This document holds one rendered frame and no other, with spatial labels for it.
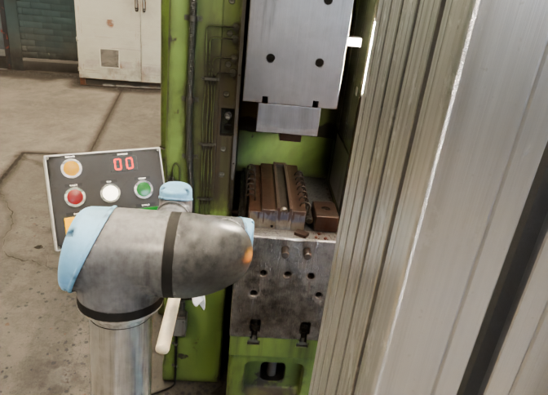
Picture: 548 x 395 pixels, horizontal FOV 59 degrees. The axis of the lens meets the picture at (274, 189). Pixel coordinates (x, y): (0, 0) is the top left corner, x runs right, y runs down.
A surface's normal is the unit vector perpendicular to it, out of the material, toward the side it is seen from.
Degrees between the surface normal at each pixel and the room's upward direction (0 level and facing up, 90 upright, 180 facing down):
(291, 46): 90
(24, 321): 0
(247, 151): 90
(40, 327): 0
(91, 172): 60
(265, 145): 90
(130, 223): 16
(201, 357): 90
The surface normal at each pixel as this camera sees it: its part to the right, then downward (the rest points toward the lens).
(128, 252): 0.07, -0.10
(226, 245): 0.76, -0.29
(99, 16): 0.11, 0.44
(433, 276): -0.11, 0.41
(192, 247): 0.33, -0.24
